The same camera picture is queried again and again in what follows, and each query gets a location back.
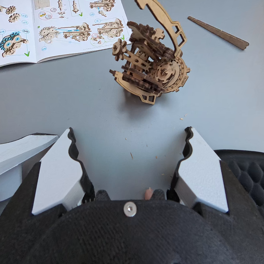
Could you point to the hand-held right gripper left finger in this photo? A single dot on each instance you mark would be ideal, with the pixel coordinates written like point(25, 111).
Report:
point(57, 175)

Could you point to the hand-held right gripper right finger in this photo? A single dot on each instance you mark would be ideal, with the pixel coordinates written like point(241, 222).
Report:
point(202, 175)

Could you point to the person's right hand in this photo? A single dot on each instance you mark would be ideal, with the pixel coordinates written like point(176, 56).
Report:
point(148, 194)

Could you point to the wooden mechanical model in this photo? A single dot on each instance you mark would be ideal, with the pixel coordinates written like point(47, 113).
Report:
point(165, 72)

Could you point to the black padded case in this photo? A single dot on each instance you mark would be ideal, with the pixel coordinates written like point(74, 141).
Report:
point(247, 171)

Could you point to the tapered wooden stick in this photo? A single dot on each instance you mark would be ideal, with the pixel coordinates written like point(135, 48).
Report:
point(222, 34)

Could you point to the open instruction booklet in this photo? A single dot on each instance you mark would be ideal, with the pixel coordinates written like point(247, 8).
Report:
point(57, 48)

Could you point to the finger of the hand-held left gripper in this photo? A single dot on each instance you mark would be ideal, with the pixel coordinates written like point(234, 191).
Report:
point(22, 150)

